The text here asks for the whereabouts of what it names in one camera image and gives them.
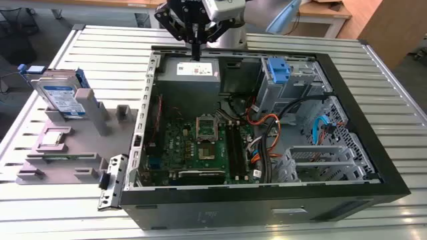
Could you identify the wooden cabinet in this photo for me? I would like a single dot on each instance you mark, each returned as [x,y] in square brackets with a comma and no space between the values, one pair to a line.
[400,30]

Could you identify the hard disk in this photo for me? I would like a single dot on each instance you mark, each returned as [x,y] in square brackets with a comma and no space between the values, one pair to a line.
[60,97]

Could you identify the grey power supply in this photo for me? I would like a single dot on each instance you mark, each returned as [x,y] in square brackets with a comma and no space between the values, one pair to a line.
[193,85]

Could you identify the grey parts rack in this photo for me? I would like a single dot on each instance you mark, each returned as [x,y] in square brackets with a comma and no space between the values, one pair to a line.
[86,150]

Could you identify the black graphics card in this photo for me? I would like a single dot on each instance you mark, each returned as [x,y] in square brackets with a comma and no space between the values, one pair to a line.
[200,174]

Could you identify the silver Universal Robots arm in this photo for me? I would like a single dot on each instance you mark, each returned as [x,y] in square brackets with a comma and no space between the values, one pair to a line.
[229,37]

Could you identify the blue plastic drive latch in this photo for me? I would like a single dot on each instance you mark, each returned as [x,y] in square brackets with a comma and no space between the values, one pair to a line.
[277,71]

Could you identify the CPU socket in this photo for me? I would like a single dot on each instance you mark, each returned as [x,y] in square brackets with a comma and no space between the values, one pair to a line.
[206,153]

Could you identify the black PC case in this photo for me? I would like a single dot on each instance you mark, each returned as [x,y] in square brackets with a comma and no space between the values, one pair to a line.
[233,207]

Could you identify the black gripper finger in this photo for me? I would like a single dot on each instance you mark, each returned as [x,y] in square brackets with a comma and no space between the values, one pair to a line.
[220,30]
[169,22]

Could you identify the black plastic fan shroud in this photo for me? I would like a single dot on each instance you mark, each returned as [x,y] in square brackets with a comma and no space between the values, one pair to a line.
[240,80]

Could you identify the silver disk bay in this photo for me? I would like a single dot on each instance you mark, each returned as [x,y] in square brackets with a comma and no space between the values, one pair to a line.
[320,163]

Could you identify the silver optical drive cage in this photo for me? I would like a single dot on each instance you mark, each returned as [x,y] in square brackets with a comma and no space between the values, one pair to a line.
[269,95]

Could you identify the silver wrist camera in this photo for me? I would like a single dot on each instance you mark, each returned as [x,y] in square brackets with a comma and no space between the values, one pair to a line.
[226,10]

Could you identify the silver CPU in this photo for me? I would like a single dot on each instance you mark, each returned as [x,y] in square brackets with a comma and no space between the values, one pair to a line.
[50,138]

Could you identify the green motherboard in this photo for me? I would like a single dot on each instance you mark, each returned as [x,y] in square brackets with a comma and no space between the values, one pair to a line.
[176,150]

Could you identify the silver slot bracket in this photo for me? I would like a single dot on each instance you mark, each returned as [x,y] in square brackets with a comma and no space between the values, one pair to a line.
[114,180]

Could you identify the grey desk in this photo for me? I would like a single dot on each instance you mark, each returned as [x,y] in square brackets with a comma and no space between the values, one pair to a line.
[100,7]

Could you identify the black trash bin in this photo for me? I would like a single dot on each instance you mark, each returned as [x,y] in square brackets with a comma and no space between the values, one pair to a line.
[20,50]

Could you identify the black RAM slot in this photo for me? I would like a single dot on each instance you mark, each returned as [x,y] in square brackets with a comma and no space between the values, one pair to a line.
[229,150]
[238,150]

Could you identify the green RAM stick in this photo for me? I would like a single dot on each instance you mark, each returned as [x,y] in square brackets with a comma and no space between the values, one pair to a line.
[60,157]

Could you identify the wooden top desk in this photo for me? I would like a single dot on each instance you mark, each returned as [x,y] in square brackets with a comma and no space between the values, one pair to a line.
[307,11]

